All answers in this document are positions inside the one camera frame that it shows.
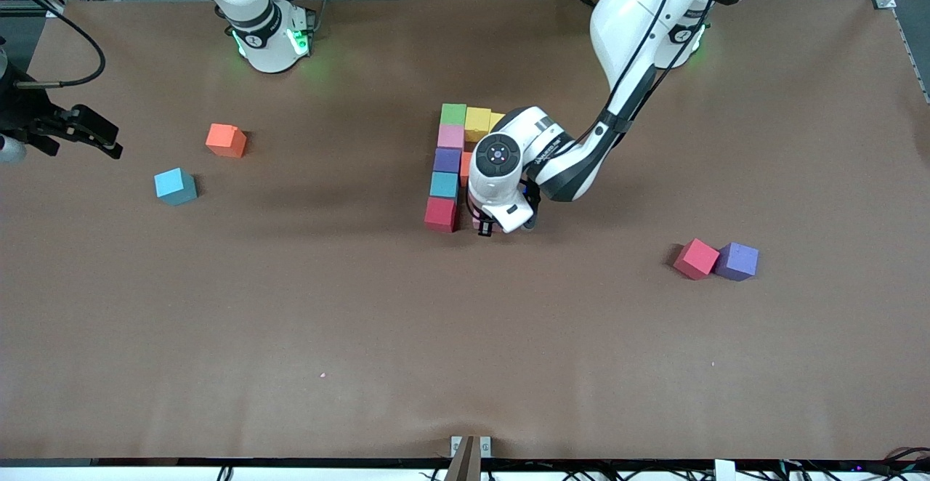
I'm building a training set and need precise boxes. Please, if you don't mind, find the red foam cube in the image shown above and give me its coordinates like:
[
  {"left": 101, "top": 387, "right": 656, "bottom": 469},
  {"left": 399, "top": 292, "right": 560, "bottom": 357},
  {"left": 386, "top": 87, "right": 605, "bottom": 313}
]
[
  {"left": 673, "top": 238, "right": 720, "bottom": 280},
  {"left": 424, "top": 198, "right": 458, "bottom": 233}
]

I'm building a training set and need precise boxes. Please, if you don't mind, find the cyan foam cube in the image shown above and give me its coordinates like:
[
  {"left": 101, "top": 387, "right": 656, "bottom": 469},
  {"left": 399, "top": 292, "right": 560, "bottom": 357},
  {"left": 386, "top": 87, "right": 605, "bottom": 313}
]
[
  {"left": 154, "top": 168, "right": 198, "bottom": 206},
  {"left": 429, "top": 171, "right": 460, "bottom": 200}
]

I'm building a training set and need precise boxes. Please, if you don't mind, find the brown table cover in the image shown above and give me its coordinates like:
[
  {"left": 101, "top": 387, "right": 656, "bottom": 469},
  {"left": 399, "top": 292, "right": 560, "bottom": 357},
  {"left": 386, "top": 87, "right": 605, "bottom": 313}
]
[{"left": 0, "top": 0, "right": 930, "bottom": 467}]

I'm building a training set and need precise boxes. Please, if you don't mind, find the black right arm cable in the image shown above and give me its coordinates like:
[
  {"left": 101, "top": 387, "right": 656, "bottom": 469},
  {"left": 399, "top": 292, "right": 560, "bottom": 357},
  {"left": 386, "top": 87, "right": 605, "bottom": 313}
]
[{"left": 13, "top": 0, "right": 107, "bottom": 89}]

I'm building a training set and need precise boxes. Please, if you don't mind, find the metal mount with brown post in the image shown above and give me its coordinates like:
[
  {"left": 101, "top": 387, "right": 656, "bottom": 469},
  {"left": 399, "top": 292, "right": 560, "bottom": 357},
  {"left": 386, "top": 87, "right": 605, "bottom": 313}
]
[{"left": 445, "top": 434, "right": 493, "bottom": 481}]

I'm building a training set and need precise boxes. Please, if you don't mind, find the black cable bundle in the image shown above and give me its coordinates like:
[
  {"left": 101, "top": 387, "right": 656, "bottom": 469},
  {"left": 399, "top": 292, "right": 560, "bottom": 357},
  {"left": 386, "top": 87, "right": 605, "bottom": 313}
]
[{"left": 857, "top": 446, "right": 930, "bottom": 481}]

